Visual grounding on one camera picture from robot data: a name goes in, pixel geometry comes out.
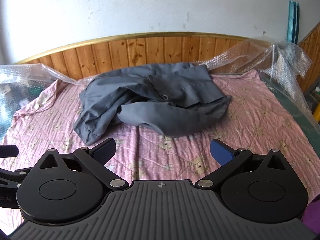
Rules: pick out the grey pants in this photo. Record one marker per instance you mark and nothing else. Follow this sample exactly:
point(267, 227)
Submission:
point(150, 92)

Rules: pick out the clear bubble wrap sheet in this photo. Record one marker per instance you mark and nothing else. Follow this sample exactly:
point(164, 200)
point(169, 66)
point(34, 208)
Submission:
point(287, 60)

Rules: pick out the pink printed blanket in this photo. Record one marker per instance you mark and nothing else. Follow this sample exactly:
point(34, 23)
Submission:
point(250, 120)

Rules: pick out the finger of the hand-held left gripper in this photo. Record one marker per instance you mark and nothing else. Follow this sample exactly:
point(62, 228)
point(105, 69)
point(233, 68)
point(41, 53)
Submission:
point(8, 151)
point(13, 178)

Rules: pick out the purple cloth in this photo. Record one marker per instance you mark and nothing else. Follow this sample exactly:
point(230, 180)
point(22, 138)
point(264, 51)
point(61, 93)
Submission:
point(312, 217)

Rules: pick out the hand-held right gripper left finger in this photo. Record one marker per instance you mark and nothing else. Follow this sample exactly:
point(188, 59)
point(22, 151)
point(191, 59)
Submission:
point(105, 150)

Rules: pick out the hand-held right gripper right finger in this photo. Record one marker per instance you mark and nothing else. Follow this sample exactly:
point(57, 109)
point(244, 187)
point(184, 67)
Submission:
point(220, 152)

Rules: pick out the yellow object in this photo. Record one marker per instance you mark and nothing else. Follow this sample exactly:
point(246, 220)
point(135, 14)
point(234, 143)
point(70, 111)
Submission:
point(317, 113)

